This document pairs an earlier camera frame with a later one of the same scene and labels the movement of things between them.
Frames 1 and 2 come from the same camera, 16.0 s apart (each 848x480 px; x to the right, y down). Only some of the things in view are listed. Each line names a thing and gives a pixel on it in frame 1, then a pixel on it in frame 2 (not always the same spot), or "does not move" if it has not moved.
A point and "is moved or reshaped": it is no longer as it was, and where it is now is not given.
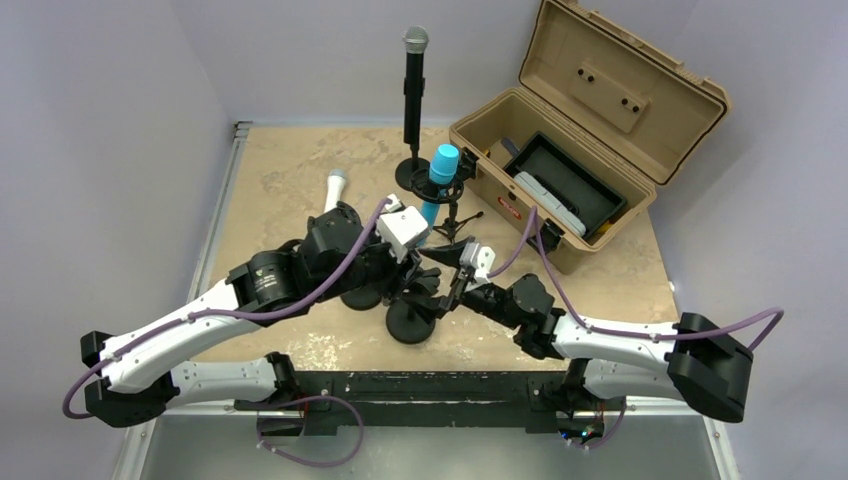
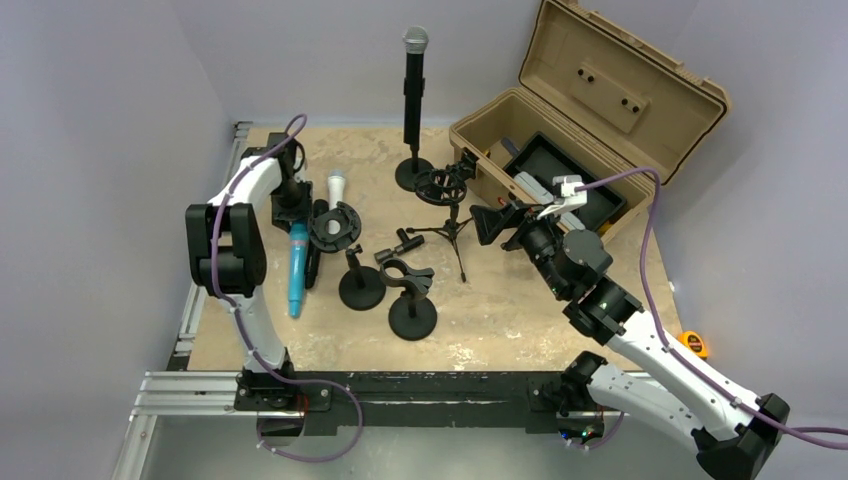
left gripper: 396,275 to 283,217
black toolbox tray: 596,200 does not move
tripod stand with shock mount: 447,193 does not move
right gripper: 451,254 to 491,221
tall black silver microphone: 415,40 does not move
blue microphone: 443,160 is moved or reshaped
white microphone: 336,179 does not move
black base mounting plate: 325,401 does not move
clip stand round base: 407,323 does not move
